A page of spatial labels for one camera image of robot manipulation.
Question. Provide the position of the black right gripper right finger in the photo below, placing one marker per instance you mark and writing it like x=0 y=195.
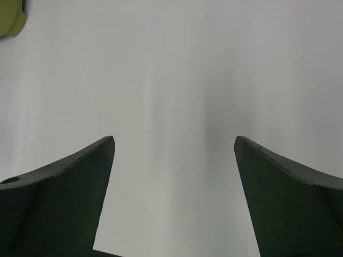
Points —
x=295 y=210

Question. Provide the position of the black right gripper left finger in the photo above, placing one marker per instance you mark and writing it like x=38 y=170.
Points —
x=55 y=210

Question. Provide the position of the olive green plastic bin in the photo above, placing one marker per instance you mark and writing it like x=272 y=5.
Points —
x=13 y=17

